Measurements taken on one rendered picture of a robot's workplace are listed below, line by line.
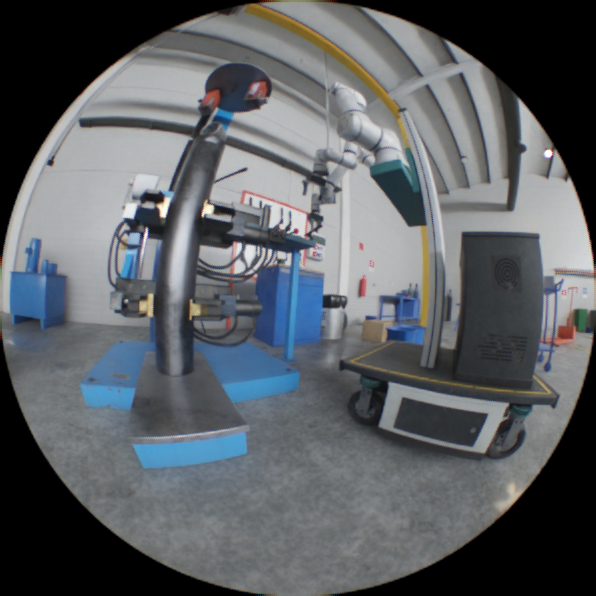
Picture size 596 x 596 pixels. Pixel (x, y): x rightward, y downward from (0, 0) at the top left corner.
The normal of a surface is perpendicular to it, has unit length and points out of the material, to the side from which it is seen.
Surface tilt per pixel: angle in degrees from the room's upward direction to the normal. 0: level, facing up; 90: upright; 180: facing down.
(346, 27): 173
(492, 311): 90
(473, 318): 90
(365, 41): 173
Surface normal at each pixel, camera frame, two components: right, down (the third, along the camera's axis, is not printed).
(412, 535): 0.07, -1.00
